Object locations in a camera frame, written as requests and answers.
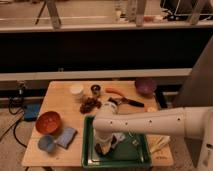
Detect grey eraser cloth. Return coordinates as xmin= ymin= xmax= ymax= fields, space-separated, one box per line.
xmin=113 ymin=133 xmax=125 ymax=143

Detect purple bowl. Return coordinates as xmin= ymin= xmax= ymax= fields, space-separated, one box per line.
xmin=135 ymin=77 xmax=157 ymax=96

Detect wooden table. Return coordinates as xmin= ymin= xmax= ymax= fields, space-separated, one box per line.
xmin=21 ymin=80 xmax=175 ymax=168

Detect brown grape bunch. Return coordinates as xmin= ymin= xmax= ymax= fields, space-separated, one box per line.
xmin=80 ymin=97 xmax=102 ymax=114

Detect blue power box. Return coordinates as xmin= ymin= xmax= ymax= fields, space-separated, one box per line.
xmin=24 ymin=103 xmax=41 ymax=121

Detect metal fork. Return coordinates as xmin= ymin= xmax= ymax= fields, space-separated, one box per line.
xmin=128 ymin=132 xmax=139 ymax=147

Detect white cup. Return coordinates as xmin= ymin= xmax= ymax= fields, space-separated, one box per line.
xmin=70 ymin=84 xmax=84 ymax=97

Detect small dark metal cup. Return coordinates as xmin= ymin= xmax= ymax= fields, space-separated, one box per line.
xmin=91 ymin=84 xmax=101 ymax=96

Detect black cables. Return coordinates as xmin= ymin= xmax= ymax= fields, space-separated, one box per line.
xmin=0 ymin=96 xmax=28 ymax=148

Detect black handled knife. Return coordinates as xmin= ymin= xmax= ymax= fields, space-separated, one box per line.
xmin=108 ymin=97 xmax=145 ymax=107

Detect green plastic tray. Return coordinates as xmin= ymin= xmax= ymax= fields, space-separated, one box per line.
xmin=81 ymin=116 xmax=151 ymax=169

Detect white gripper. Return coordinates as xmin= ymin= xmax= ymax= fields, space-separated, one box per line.
xmin=94 ymin=130 xmax=117 ymax=155

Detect orange bowl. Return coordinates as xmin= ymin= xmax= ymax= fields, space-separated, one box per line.
xmin=35 ymin=111 xmax=62 ymax=135

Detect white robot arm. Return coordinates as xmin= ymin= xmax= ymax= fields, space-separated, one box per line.
xmin=93 ymin=101 xmax=213 ymax=171

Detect blue small cup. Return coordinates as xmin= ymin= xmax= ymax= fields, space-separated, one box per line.
xmin=38 ymin=135 xmax=56 ymax=153

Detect pale banana bunch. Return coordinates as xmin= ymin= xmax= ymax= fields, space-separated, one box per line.
xmin=150 ymin=136 xmax=171 ymax=154

